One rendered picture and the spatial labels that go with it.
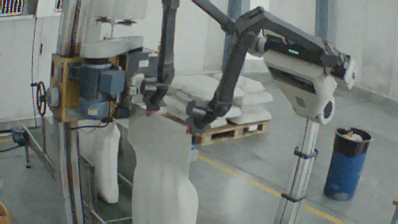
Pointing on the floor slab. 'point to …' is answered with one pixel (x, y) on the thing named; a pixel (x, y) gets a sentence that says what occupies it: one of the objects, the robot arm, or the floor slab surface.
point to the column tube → (66, 122)
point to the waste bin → (346, 163)
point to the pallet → (223, 131)
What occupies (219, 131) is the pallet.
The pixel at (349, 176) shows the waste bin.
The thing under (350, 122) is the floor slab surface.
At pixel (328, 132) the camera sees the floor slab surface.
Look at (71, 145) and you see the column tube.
